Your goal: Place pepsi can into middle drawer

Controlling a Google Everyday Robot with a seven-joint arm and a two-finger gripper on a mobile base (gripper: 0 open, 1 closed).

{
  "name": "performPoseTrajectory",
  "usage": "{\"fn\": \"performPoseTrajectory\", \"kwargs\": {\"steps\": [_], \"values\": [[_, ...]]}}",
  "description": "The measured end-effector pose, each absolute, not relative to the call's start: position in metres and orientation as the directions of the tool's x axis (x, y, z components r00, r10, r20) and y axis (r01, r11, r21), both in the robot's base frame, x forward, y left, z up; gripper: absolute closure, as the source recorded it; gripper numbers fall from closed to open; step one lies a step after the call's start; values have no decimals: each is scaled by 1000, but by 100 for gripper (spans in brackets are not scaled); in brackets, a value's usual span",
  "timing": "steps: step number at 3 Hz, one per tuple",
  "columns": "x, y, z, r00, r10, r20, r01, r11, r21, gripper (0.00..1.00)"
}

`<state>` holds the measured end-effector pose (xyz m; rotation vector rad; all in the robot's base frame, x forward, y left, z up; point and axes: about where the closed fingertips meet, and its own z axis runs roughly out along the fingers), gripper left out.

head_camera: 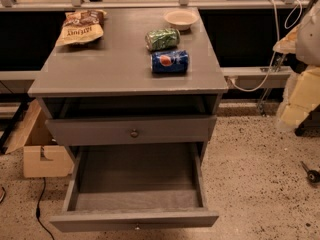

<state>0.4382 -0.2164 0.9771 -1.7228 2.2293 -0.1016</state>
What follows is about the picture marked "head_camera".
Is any closed grey upper drawer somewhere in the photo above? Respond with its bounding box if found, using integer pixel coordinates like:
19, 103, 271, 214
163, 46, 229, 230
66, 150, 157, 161
46, 116, 216, 146

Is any blue pepsi can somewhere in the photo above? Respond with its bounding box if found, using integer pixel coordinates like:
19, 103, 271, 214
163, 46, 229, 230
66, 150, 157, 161
151, 50, 189, 73

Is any green soda can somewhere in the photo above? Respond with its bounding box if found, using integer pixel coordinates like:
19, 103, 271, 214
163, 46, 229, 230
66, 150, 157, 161
145, 28, 180, 51

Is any black caster wheel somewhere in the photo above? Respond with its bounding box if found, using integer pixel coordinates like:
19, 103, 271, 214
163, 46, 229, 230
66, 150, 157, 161
301, 162, 320, 183

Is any cardboard box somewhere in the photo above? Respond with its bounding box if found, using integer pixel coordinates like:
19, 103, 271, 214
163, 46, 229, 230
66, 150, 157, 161
5, 100, 74, 178

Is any grey counter rail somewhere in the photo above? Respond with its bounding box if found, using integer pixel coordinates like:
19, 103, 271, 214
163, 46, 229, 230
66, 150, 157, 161
222, 66, 292, 90

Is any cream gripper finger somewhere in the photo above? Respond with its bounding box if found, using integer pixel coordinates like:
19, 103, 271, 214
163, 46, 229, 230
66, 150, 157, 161
276, 65, 320, 131
273, 26, 299, 54

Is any grey drawer cabinet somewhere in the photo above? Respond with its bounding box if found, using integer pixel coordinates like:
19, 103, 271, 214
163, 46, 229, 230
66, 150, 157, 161
27, 6, 230, 158

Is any white bowl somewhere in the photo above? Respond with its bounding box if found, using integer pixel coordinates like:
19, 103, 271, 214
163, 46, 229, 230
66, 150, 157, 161
164, 10, 199, 31

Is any brown chip bag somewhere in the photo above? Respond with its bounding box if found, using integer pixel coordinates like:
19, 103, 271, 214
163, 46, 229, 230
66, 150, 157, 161
56, 9, 107, 47

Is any black floor cable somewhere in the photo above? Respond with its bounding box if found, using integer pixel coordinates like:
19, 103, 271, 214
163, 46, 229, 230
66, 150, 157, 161
35, 177, 56, 240

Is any open grey lower drawer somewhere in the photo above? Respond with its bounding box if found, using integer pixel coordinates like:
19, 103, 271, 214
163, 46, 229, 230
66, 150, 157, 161
50, 143, 218, 232

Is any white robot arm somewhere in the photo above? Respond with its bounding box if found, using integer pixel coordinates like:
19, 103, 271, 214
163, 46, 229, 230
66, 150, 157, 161
273, 1, 320, 132

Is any white hanging cable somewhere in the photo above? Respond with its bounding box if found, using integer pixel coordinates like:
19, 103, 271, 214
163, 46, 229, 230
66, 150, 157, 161
228, 0, 304, 93

